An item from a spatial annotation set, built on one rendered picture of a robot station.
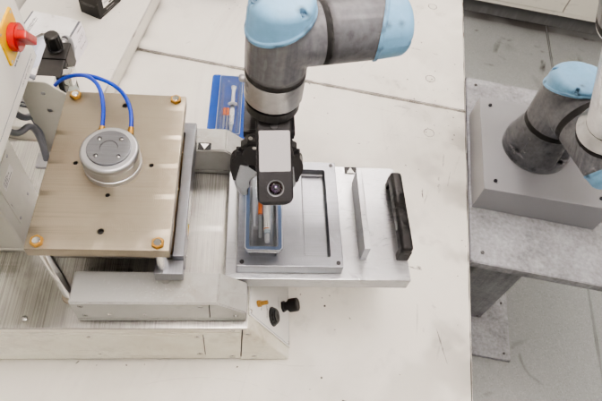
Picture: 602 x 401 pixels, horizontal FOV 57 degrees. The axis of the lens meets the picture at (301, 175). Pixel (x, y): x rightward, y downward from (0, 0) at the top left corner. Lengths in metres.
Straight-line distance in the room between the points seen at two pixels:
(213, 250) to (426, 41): 0.95
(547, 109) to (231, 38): 0.81
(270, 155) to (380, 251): 0.30
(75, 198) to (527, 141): 0.92
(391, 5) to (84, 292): 0.56
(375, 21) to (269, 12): 0.13
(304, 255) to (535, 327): 1.38
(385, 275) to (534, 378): 1.22
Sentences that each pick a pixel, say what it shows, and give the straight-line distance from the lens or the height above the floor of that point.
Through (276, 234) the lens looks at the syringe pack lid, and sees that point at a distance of 0.83.
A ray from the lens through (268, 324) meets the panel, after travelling 0.97.
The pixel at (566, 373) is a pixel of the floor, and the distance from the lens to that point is 2.12.
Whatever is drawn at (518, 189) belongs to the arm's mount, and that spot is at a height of 0.83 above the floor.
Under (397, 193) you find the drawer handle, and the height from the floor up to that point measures 1.01.
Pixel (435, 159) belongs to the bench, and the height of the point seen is 0.75.
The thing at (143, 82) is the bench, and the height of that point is 0.75.
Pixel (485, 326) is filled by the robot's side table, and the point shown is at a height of 0.01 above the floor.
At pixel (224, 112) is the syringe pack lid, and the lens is 1.31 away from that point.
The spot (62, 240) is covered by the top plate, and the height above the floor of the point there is 1.11.
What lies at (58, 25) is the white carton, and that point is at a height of 0.87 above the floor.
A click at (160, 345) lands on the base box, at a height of 0.84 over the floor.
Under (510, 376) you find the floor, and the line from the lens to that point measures 2.02.
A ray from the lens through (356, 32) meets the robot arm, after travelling 0.63.
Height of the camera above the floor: 1.76
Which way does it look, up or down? 55 degrees down
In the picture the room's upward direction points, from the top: 11 degrees clockwise
